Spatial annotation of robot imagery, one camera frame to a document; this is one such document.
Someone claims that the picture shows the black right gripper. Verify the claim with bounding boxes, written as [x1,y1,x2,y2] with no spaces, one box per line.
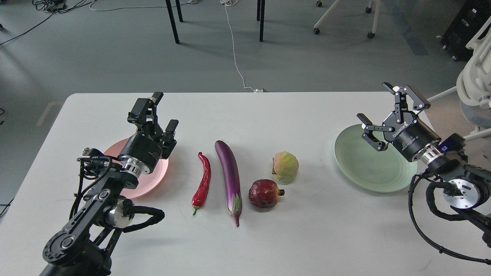
[357,82,442,162]

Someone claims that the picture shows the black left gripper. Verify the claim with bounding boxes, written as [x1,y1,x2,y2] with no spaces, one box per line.
[118,92,179,175]

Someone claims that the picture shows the red chili pepper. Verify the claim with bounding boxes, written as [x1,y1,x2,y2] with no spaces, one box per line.
[192,152,211,215]

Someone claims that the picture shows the purple eggplant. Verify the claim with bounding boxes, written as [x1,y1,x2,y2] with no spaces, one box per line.
[214,140,243,227]

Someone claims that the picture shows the yellow green peach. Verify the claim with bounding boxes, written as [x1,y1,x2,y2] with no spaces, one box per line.
[271,151,299,183]

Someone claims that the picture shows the red pomegranate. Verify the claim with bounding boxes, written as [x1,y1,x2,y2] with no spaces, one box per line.
[248,179,285,212]

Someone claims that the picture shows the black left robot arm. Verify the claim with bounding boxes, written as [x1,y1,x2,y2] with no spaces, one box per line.
[41,92,178,276]

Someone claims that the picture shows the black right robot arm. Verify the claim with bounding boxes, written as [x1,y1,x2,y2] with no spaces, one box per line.
[357,82,491,265]

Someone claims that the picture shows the pink plate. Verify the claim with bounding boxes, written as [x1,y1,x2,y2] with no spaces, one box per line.
[103,138,169,199]

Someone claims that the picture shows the green plate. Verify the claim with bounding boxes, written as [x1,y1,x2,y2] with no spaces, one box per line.
[333,124,418,193]

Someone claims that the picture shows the white office chair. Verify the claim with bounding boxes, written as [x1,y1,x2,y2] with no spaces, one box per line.
[428,18,491,141]

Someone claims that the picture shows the black table legs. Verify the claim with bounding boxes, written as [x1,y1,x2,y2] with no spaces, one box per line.
[165,0,265,45]

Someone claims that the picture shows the black equipment case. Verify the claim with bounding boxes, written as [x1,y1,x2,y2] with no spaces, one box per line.
[440,0,491,61]

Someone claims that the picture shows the white rolling chair base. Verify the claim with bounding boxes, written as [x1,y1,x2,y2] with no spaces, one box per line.
[313,0,382,39]

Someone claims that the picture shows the white floor cable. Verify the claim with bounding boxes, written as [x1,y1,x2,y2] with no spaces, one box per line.
[220,0,265,93]

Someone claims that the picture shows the black floor cables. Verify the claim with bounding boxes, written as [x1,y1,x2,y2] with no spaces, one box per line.
[0,0,92,46]

